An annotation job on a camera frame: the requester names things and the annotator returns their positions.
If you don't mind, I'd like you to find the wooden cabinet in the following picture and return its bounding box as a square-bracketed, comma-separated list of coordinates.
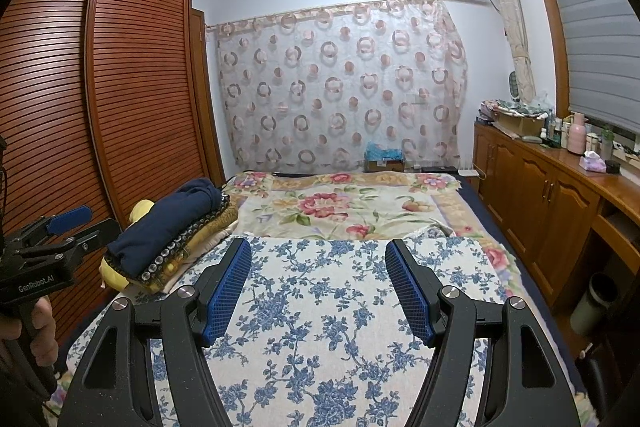
[472, 119, 640, 308]

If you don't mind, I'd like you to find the beige tied curtain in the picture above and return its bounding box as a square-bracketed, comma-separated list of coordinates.
[479, 0, 536, 102]

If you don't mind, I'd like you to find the navy printed t-shirt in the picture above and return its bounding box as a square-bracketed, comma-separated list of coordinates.
[106, 178, 223, 278]

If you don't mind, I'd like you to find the grey trash bin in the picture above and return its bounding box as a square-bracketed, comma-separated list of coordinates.
[570, 272, 618, 335]

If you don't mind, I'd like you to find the golden brown folded cloth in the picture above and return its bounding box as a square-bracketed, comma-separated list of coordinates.
[142, 207, 240, 293]

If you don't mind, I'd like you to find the pink tissue pack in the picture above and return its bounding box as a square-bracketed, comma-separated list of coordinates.
[579, 151, 607, 172]

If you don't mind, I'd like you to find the blue floral bed sheet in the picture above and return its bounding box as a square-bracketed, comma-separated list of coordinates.
[42, 234, 598, 427]

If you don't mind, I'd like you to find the cardboard box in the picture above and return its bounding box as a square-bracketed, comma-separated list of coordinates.
[495, 112, 546, 138]

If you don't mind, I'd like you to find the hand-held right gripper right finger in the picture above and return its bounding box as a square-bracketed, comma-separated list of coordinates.
[385, 238, 576, 427]

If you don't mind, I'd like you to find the grey window blind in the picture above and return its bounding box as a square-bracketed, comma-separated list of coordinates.
[537, 0, 640, 142]

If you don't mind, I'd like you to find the dark ring-print cloth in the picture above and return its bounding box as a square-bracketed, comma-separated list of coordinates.
[107, 202, 236, 283]

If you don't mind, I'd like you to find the person's left hand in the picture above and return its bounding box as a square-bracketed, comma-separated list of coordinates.
[0, 294, 58, 365]

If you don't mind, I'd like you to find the sheer circle-print curtain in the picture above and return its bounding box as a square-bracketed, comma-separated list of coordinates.
[207, 0, 468, 175]

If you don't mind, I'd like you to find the wooden louvred wardrobe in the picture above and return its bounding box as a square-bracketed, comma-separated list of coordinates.
[0, 0, 226, 348]

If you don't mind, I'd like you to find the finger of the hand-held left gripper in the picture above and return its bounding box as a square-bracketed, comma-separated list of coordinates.
[10, 205, 93, 248]
[50, 218, 121, 268]

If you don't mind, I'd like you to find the box with blue bag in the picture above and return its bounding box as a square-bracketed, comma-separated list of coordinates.
[364, 142, 406, 172]

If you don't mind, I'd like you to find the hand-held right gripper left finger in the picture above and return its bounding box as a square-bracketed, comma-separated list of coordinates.
[57, 237, 253, 427]

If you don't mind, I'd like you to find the floral blanket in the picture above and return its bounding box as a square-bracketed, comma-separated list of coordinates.
[220, 171, 521, 298]

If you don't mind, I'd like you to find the pink thermos jug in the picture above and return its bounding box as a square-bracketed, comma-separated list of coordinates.
[566, 112, 588, 155]

